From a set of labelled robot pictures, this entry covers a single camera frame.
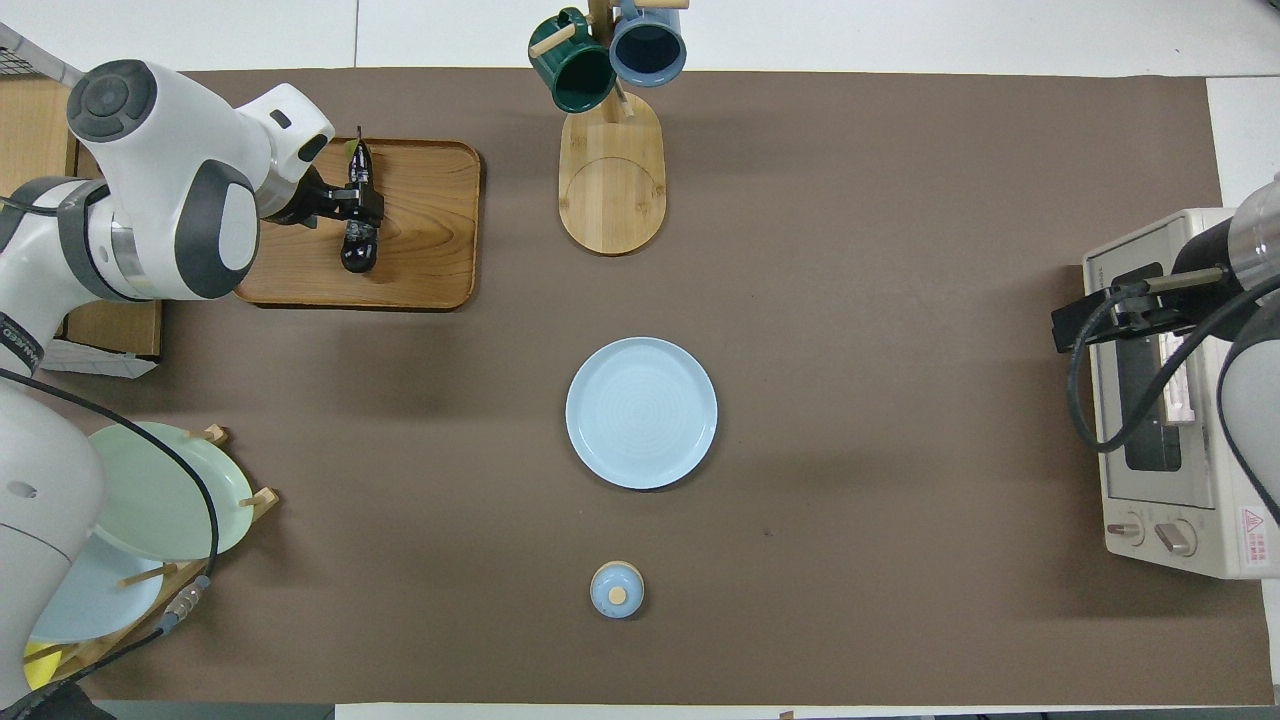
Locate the cream toaster oven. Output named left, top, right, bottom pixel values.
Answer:
left=1082, top=207, right=1280, bottom=581

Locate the light blue racked plate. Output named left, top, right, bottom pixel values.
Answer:
left=30, top=535, right=166, bottom=644

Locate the dark green mug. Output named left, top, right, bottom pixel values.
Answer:
left=528, top=8, right=618, bottom=114

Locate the wooden serving tray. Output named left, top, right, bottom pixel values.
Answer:
left=228, top=136, right=483, bottom=311

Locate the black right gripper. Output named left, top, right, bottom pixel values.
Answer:
left=1050, top=215, right=1251, bottom=353

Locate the dark purple eggplant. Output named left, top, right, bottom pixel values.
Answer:
left=340, top=138, right=380, bottom=275

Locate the light blue ridged plate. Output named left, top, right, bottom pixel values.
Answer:
left=565, top=337, right=719, bottom=491

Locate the wooden plate rack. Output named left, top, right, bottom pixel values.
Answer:
left=25, top=425, right=280, bottom=683

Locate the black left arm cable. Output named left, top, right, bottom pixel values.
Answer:
left=0, top=368, right=222, bottom=701

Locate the wooden mug tree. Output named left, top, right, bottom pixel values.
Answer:
left=530, top=0, right=691, bottom=256

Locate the blue mug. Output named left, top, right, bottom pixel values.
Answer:
left=609, top=0, right=689, bottom=89

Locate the wire and wood shelf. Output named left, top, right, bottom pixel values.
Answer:
left=0, top=25, right=166, bottom=379

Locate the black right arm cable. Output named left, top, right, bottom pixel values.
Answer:
left=1064, top=268, right=1280, bottom=457

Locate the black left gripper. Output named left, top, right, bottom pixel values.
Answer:
left=265, top=165, right=387, bottom=229

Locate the pale green plate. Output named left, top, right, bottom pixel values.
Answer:
left=88, top=421, right=256, bottom=561

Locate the brown table mat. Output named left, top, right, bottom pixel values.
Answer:
left=0, top=68, right=1280, bottom=706

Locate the yellow plate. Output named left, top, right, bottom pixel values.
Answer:
left=22, top=640, right=61, bottom=693

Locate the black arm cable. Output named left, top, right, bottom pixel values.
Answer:
left=0, top=368, right=222, bottom=701
left=1064, top=268, right=1280, bottom=457

